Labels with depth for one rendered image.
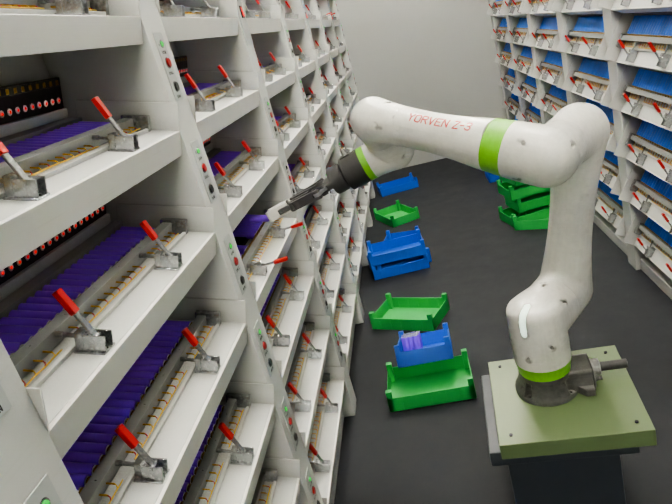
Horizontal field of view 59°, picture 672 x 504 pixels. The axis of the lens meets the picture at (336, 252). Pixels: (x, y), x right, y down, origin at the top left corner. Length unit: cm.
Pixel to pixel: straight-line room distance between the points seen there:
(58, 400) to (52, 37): 45
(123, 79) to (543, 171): 79
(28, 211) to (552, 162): 90
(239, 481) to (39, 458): 55
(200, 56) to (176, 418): 115
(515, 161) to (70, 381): 88
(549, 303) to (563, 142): 39
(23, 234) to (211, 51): 122
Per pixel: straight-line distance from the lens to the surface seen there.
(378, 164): 153
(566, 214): 145
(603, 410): 151
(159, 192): 119
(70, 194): 79
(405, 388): 226
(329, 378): 210
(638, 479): 183
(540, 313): 141
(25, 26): 84
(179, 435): 96
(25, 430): 66
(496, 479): 184
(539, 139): 123
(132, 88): 117
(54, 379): 77
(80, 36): 95
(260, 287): 140
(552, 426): 148
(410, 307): 282
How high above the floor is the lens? 124
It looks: 19 degrees down
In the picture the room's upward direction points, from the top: 16 degrees counter-clockwise
